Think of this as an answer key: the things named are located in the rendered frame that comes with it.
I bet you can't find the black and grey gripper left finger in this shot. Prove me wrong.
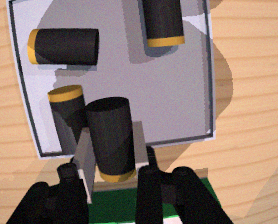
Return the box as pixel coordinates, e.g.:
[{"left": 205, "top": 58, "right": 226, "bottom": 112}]
[{"left": 6, "top": 127, "right": 97, "bottom": 224}]

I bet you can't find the black battery with yellow band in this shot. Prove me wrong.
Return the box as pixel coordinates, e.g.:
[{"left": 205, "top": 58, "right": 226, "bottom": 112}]
[
  {"left": 47, "top": 85, "right": 89, "bottom": 155},
  {"left": 142, "top": 0, "right": 185, "bottom": 47},
  {"left": 85, "top": 97, "right": 137, "bottom": 183},
  {"left": 27, "top": 28, "right": 99, "bottom": 66}
]

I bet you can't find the green open-top box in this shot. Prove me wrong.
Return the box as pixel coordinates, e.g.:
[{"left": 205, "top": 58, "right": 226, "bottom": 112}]
[{"left": 88, "top": 176, "right": 222, "bottom": 224}]

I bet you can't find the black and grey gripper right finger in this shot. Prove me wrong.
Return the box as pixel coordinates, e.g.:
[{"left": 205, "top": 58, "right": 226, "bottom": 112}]
[{"left": 132, "top": 121, "right": 234, "bottom": 224}]

